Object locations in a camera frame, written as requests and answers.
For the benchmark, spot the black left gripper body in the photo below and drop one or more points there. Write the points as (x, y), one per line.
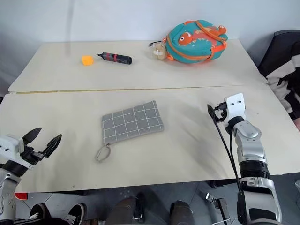
(31, 156)

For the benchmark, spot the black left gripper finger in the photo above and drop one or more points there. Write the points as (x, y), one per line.
(31, 135)
(52, 145)

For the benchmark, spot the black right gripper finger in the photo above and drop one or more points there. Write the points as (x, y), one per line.
(210, 111)

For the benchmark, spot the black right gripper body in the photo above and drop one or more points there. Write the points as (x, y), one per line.
(220, 112)

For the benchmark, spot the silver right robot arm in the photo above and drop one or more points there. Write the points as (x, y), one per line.
(250, 145)

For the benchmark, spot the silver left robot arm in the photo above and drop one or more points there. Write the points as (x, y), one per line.
(7, 178)

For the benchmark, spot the grey checked fabric pouch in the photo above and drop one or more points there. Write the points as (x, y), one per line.
(132, 122)

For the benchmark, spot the red plastic part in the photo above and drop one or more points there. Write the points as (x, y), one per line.
(21, 196)

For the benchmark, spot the teal dinosaur backpack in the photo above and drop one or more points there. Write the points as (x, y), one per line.
(194, 44)

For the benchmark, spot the person in black white jacket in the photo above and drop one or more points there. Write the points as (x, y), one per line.
(283, 70)

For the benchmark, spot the orange foam block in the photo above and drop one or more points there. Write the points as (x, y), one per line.
(87, 61)

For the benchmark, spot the dark brown rounded shape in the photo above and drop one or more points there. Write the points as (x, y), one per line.
(123, 211)

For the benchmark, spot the grey metal tube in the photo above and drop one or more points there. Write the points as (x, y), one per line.
(214, 211)

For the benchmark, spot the black red electric screwdriver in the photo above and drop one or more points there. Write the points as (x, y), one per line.
(116, 58)

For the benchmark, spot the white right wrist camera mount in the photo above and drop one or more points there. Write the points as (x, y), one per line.
(235, 106)

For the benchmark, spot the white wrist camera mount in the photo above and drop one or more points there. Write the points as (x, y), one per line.
(10, 144)
(235, 106)

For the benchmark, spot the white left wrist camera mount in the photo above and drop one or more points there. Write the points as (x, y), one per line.
(10, 144)

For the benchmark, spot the black upright post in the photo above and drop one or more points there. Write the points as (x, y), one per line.
(139, 207)

